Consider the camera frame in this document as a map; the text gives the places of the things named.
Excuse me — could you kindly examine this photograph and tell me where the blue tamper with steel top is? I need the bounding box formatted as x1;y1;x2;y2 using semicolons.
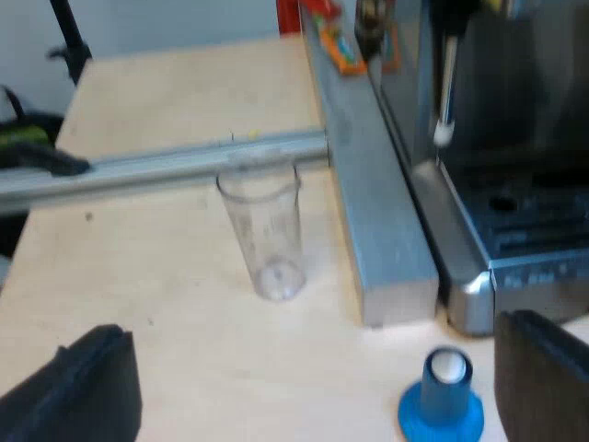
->
397;344;486;442

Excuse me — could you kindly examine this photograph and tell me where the steel espresso machine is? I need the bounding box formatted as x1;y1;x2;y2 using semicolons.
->
354;0;589;337

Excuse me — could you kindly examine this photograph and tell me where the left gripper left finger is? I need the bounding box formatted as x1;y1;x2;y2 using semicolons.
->
0;324;143;442

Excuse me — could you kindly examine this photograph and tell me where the aluminium rail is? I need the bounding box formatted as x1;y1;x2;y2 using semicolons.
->
0;129;329;212

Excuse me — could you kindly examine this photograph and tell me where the clear measuring glass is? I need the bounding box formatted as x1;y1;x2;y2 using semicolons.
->
215;161;308;304

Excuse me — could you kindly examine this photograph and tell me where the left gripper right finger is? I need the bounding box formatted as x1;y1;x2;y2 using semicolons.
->
493;309;589;442

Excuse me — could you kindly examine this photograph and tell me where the metal block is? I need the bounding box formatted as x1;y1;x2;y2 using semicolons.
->
299;0;440;329

